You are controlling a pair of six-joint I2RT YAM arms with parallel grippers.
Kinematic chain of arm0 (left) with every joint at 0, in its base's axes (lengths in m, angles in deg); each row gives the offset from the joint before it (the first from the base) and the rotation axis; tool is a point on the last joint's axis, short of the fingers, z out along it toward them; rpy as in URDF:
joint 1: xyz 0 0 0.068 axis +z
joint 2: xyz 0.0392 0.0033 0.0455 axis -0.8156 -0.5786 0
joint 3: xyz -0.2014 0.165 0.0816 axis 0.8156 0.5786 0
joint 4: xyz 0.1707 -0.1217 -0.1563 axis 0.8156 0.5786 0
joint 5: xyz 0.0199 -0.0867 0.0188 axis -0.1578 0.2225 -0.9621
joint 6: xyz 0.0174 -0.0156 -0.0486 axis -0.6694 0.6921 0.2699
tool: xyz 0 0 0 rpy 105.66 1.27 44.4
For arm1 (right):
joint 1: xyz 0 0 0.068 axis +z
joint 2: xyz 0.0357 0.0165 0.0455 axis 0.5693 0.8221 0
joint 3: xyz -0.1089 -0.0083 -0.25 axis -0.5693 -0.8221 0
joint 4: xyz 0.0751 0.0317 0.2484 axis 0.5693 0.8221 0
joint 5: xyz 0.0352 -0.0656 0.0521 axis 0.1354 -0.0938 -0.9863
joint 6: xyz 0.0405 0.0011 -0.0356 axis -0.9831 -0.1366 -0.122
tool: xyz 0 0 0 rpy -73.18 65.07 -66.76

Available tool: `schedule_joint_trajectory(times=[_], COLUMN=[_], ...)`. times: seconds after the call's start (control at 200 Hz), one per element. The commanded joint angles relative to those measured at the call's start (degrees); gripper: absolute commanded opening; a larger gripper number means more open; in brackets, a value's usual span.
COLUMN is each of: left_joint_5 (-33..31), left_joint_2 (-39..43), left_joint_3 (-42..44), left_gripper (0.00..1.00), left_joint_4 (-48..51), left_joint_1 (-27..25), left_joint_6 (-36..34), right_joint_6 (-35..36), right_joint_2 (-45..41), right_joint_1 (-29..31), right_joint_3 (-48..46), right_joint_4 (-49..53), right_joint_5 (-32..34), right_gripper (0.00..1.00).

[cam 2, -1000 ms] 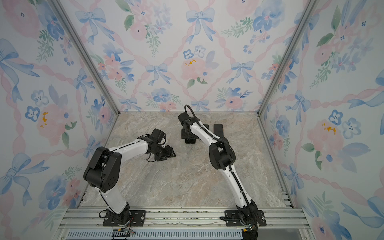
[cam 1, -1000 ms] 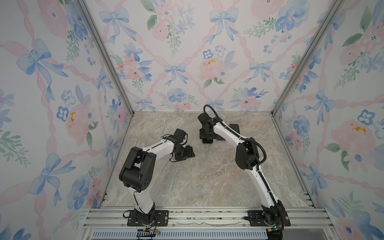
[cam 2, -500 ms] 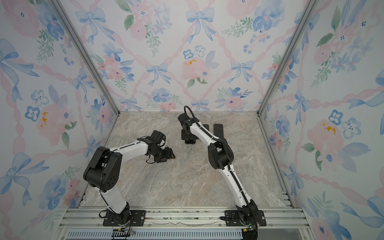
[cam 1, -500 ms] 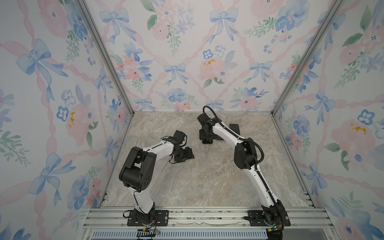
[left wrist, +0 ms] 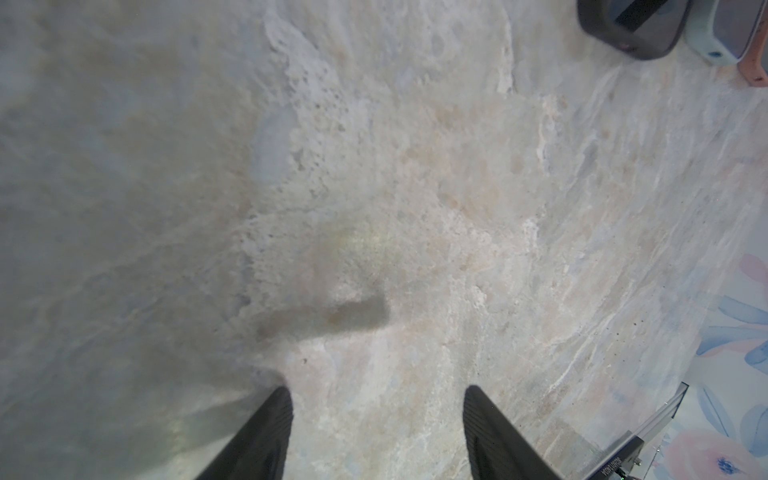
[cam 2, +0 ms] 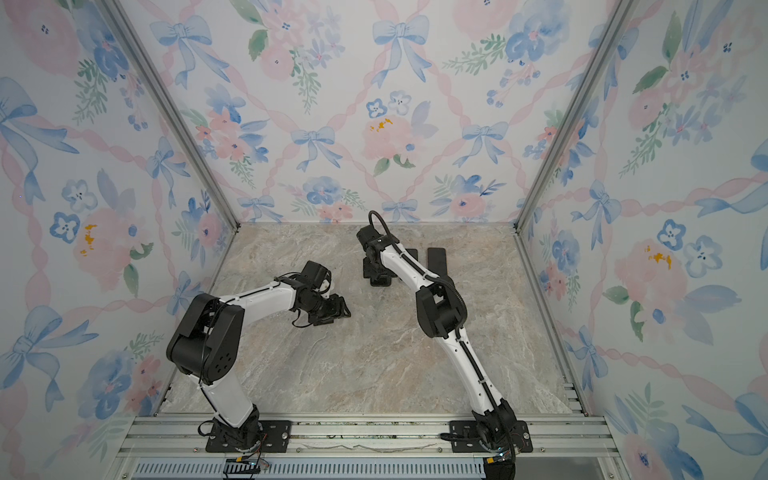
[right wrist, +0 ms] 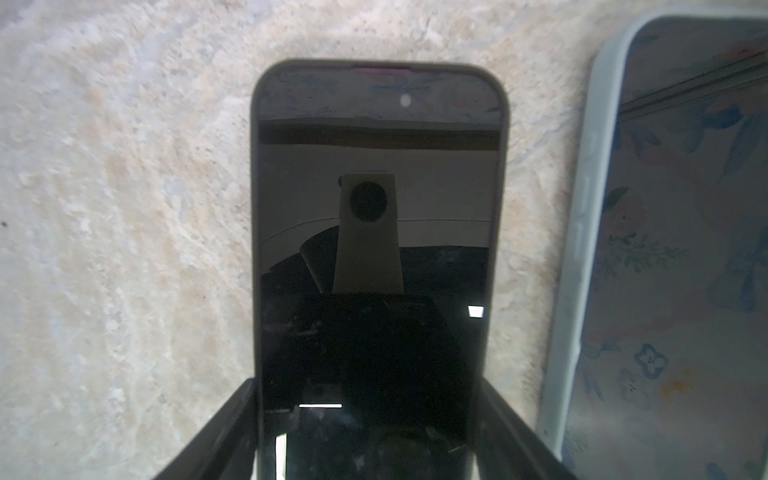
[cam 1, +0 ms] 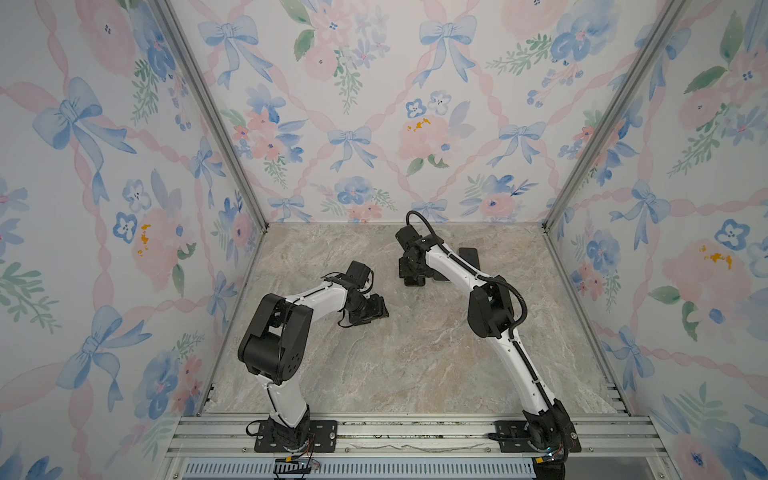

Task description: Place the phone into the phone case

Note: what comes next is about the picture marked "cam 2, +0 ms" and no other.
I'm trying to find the left corner aluminium post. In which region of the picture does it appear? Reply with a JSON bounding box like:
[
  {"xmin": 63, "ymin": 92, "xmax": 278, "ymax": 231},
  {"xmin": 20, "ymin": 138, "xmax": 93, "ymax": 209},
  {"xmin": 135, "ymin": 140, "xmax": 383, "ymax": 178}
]
[{"xmin": 95, "ymin": 0, "xmax": 240, "ymax": 231}]

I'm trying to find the right corner aluminium post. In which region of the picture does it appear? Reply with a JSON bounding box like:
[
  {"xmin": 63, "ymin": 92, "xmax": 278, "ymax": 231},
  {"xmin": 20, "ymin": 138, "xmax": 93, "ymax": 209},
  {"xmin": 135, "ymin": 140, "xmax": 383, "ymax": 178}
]
[{"xmin": 514, "ymin": 0, "xmax": 636, "ymax": 236}]

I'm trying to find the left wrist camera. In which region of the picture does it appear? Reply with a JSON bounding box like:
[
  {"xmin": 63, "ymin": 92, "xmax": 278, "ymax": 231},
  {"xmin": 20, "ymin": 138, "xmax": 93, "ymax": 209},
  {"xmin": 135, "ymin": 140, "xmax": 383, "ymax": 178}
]
[{"xmin": 300, "ymin": 261, "xmax": 332, "ymax": 293}]

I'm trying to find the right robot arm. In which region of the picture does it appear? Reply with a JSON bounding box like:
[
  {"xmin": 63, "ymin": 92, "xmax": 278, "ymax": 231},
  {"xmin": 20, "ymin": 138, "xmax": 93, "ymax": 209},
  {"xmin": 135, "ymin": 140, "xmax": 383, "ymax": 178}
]
[{"xmin": 364, "ymin": 244, "xmax": 532, "ymax": 453}]

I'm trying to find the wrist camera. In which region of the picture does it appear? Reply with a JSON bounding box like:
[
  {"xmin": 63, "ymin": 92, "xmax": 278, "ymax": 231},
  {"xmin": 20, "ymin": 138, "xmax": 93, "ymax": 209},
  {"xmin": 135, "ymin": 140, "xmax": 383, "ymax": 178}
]
[
  {"xmin": 300, "ymin": 261, "xmax": 332, "ymax": 293},
  {"xmin": 356, "ymin": 225, "xmax": 399, "ymax": 253}
]

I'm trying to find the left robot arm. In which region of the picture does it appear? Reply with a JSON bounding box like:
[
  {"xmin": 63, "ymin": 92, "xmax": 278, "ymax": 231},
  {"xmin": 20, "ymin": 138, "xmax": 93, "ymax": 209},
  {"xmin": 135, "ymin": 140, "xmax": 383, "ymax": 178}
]
[{"xmin": 166, "ymin": 281, "xmax": 351, "ymax": 453}]

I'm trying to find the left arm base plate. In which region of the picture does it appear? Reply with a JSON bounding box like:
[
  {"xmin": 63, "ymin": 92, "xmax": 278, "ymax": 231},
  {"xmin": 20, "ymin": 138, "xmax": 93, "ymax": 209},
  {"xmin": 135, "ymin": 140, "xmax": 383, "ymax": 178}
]
[{"xmin": 199, "ymin": 419, "xmax": 292, "ymax": 454}]

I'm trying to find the corner aluminium post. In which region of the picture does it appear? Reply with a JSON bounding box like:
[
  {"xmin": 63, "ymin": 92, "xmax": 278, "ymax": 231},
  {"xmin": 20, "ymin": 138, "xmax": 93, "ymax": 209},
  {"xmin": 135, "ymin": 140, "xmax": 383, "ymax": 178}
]
[
  {"xmin": 95, "ymin": 0, "xmax": 240, "ymax": 231},
  {"xmin": 514, "ymin": 0, "xmax": 636, "ymax": 236}
]

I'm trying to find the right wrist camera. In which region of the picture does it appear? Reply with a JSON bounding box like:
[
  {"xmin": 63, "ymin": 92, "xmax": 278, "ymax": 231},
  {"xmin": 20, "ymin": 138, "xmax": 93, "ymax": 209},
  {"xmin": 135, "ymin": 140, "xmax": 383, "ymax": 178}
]
[{"xmin": 356, "ymin": 225, "xmax": 399, "ymax": 253}]

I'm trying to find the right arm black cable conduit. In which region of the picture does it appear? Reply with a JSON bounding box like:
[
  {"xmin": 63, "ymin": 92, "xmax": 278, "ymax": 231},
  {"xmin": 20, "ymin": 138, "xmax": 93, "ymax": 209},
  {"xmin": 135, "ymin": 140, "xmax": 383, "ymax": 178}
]
[{"xmin": 367, "ymin": 209, "xmax": 517, "ymax": 457}]

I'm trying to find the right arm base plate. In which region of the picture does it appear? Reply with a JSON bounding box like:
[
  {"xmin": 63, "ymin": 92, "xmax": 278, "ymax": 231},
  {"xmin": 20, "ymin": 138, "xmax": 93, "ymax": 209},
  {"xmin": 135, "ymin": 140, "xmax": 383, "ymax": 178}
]
[{"xmin": 440, "ymin": 420, "xmax": 533, "ymax": 454}]

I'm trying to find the aluminium rail frame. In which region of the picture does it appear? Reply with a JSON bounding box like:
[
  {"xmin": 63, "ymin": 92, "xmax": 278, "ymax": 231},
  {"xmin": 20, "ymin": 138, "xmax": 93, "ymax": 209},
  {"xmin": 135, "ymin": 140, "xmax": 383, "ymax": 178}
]
[{"xmin": 105, "ymin": 387, "xmax": 629, "ymax": 479}]

